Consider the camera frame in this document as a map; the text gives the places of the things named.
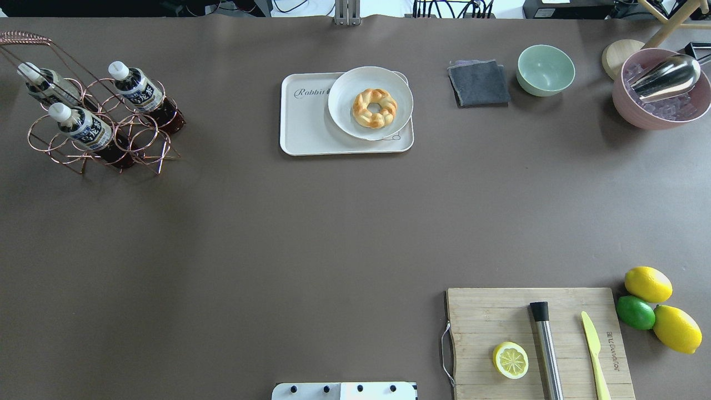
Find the front tea bottle in rack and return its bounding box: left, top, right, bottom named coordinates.
left=48, top=102, right=135, bottom=169

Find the metal mount bracket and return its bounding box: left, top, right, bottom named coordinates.
left=333, top=0, right=361, bottom=26

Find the green lime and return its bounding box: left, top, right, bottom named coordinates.
left=615, top=294, right=656, bottom=330

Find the whole lemon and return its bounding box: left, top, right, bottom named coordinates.
left=653, top=304, right=703, bottom=354
left=624, top=266, right=673, bottom=303

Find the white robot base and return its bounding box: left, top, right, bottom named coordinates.
left=271, top=381, right=418, bottom=399

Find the half lemon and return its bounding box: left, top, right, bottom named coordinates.
left=492, top=341, right=529, bottom=379

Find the silver metal scoop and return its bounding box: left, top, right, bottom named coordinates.
left=630, top=54, right=701, bottom=102

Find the lower whole lemon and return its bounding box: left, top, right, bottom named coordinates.
left=653, top=304, right=703, bottom=354

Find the back tea bottle in rack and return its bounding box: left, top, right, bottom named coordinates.
left=17, top=62, right=82, bottom=109

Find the tea bottle white cap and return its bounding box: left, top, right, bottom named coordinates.
left=108, top=61, right=185, bottom=134

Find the white rabbit tray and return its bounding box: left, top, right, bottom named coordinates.
left=279, top=72, right=414, bottom=156

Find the pink ice bucket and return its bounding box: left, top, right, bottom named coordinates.
left=612, top=48, right=710, bottom=130

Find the grey folded cloth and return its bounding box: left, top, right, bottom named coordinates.
left=447, top=60, right=510, bottom=107

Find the upper whole lemon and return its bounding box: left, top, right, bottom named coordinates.
left=624, top=266, right=673, bottom=303

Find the wooden cutting board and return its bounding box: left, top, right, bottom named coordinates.
left=447, top=288, right=635, bottom=399

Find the white round plate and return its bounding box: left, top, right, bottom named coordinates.
left=328, top=66, right=414, bottom=141

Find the braided ring bread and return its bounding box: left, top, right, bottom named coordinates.
left=352, top=88, right=398, bottom=129

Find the green bowl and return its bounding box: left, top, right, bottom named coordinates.
left=516, top=44, right=575, bottom=97

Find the steel muddler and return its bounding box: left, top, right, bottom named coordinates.
left=530, top=301, right=564, bottom=399

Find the round wooden lid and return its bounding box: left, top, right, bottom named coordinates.
left=601, top=39, right=644, bottom=79

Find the wooden stand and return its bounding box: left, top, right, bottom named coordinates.
left=638, top=1, right=710, bottom=49

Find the yellow plastic knife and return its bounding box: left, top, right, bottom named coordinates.
left=580, top=311, right=612, bottom=400

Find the tea bottle in rack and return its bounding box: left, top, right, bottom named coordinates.
left=48, top=102, right=135, bottom=169
left=17, top=62, right=82, bottom=109

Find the copper wire bottle rack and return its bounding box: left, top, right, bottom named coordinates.
left=2, top=31, right=180, bottom=174

